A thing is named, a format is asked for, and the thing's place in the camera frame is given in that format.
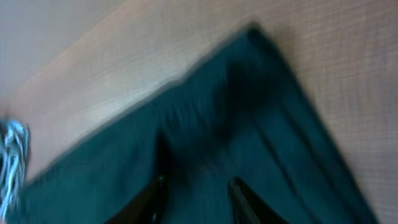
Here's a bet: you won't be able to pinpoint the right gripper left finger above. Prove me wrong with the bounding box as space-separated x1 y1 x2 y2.
106 175 167 224

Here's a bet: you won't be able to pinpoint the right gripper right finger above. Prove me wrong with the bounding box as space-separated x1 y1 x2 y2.
228 177 288 224

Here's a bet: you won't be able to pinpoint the black shorts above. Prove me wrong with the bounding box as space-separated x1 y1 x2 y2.
6 24 377 223

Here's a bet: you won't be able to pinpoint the folded light blue jeans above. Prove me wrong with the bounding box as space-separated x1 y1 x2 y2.
1 119 30 220

